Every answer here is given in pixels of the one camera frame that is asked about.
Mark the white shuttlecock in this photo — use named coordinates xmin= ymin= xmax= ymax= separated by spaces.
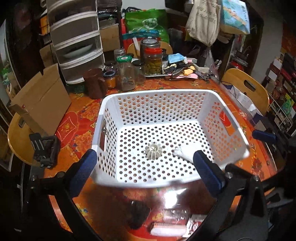
xmin=145 ymin=143 xmax=163 ymax=160

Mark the right wooden chair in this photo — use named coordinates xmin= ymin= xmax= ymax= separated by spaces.
xmin=222 ymin=68 xmax=269 ymax=116

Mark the green lid glass jar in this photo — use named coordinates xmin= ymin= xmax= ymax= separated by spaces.
xmin=116 ymin=55 xmax=135 ymax=91

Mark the white blue paper bag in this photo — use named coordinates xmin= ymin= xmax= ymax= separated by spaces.
xmin=222 ymin=82 xmax=263 ymax=126

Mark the beige canvas tote bag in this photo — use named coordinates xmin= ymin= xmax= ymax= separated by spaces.
xmin=186 ymin=0 xmax=222 ymax=47

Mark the white perforated plastic basket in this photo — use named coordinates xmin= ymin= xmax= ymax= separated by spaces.
xmin=91 ymin=89 xmax=250 ymax=188

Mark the green shopping bag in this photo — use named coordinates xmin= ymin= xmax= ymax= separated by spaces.
xmin=125 ymin=9 xmax=170 ymax=43

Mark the brown cardboard box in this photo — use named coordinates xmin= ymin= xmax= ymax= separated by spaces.
xmin=11 ymin=64 xmax=71 ymax=136

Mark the wooden chair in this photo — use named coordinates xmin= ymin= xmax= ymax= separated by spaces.
xmin=222 ymin=68 xmax=269 ymax=116
xmin=8 ymin=113 xmax=34 ymax=166

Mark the left wooden chair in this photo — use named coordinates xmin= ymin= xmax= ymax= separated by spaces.
xmin=8 ymin=113 xmax=34 ymax=166

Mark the small amber jar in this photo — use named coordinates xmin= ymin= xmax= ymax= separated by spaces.
xmin=103 ymin=70 xmax=116 ymax=89

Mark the blue illustrated tote bag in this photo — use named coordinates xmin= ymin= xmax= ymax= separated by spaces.
xmin=220 ymin=0 xmax=250 ymax=35

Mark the black phone clamp holder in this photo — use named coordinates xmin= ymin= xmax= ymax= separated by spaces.
xmin=29 ymin=133 xmax=61 ymax=169

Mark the red lid pickle jar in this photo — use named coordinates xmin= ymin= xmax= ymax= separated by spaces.
xmin=144 ymin=48 xmax=163 ymax=75

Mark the stacked grey drawer tower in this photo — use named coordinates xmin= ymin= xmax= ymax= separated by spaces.
xmin=47 ymin=0 xmax=105 ymax=84

